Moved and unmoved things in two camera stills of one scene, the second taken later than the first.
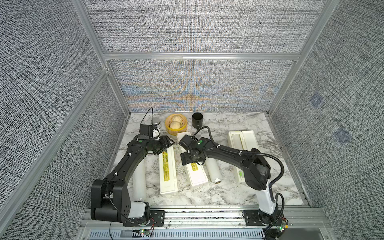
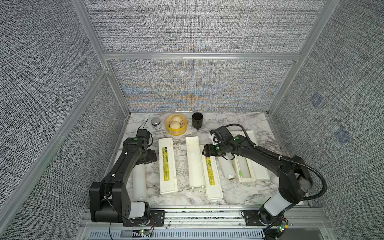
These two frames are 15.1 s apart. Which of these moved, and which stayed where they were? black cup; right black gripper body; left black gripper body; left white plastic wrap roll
Moved: left black gripper body; right black gripper body
Stayed: black cup; left white plastic wrap roll
